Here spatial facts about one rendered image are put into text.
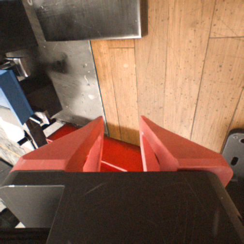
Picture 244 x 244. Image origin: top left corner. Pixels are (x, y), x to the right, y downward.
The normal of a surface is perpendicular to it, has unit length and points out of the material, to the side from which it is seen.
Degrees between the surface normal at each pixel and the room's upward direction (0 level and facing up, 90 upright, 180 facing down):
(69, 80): 0
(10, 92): 120
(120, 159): 90
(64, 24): 0
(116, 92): 0
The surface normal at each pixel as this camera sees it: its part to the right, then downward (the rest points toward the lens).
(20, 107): 0.99, -0.09
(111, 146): -0.11, -0.82
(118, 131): -0.50, 0.54
